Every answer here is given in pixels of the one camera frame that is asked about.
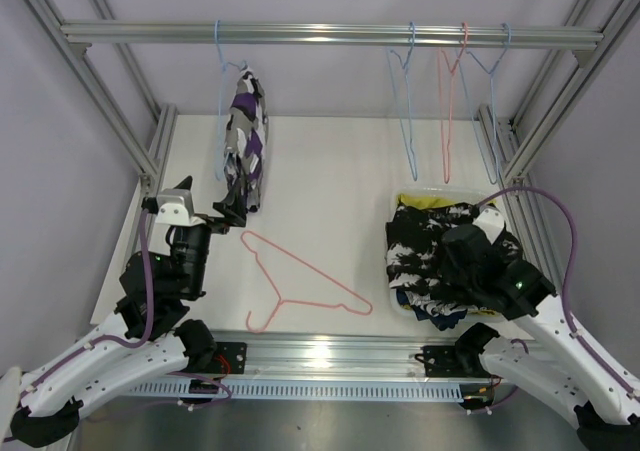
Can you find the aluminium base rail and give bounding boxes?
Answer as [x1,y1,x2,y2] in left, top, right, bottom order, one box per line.
[63,328,609,383]

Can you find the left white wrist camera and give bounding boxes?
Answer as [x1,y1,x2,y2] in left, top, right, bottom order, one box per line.
[142,189,201,227]

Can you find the aluminium frame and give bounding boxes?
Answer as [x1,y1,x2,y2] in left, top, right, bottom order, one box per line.
[0,0,640,352]

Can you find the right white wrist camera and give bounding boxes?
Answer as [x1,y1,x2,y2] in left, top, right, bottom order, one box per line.
[472,206,506,244]

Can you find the white newspaper print trousers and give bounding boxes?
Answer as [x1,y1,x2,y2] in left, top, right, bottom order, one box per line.
[396,291,468,319]

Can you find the white plastic basket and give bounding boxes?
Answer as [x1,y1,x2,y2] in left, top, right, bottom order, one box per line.
[387,185,511,325]

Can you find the pink wire hanger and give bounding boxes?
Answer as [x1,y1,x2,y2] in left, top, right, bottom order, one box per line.
[240,231,374,334]
[437,22,469,184]

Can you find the slotted cable duct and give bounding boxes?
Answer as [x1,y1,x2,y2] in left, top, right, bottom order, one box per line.
[120,376,489,403]

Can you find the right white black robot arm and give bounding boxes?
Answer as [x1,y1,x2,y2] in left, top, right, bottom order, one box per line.
[442,224,639,450]

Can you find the aluminium hanging rail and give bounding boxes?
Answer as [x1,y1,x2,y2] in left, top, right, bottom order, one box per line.
[60,20,604,51]

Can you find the black white floral trousers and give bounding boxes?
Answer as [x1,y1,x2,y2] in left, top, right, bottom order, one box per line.
[384,201,524,307]

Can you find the navy blue trousers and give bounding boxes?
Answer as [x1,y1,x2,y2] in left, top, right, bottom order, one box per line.
[405,294,469,331]

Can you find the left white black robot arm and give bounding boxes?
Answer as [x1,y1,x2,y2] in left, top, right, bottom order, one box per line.
[6,177,247,448]

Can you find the purple grey patterned trousers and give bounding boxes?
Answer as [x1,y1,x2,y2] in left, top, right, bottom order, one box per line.
[223,66,269,213]

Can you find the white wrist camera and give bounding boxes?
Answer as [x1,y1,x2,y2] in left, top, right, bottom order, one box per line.
[472,206,506,244]
[142,189,201,227]

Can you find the yellow-green trousers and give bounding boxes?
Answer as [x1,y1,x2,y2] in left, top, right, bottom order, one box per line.
[386,193,497,318]

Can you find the light blue wire hanger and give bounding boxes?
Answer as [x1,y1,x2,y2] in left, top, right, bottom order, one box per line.
[214,20,248,182]
[459,22,513,185]

